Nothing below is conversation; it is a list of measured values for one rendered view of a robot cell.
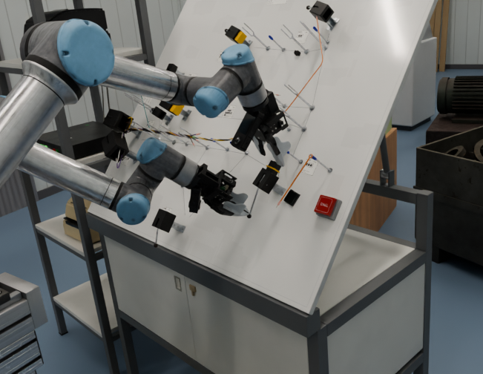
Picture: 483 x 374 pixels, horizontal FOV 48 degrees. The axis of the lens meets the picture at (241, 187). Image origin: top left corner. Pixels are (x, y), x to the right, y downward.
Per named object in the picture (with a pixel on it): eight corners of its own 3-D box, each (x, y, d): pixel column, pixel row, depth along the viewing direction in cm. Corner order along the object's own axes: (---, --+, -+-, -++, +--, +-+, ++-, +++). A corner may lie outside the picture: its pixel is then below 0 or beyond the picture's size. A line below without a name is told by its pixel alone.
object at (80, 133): (66, 163, 223) (62, 148, 221) (31, 151, 248) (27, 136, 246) (133, 142, 243) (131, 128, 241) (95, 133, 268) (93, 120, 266)
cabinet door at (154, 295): (196, 361, 199) (182, 266, 185) (118, 309, 237) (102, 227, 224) (200, 358, 200) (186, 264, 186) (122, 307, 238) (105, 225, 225)
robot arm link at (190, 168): (167, 184, 146) (174, 162, 151) (181, 192, 148) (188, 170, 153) (182, 172, 141) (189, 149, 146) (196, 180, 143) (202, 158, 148)
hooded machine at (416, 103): (357, 127, 637) (355, 5, 590) (380, 115, 681) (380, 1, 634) (415, 132, 594) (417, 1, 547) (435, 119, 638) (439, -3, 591)
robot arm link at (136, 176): (112, 205, 139) (136, 171, 136) (118, 189, 150) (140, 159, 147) (138, 220, 141) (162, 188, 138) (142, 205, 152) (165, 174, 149)
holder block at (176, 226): (165, 251, 183) (143, 242, 176) (179, 217, 184) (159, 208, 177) (173, 254, 179) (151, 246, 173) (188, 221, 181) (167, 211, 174)
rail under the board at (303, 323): (307, 338, 141) (306, 317, 138) (87, 227, 224) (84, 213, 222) (320, 329, 144) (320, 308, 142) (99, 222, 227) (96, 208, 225)
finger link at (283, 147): (300, 157, 150) (285, 130, 147) (285, 170, 149) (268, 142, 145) (294, 156, 153) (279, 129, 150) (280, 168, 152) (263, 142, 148)
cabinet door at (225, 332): (311, 441, 159) (303, 327, 146) (195, 362, 198) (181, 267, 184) (316, 435, 161) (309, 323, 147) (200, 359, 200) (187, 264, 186)
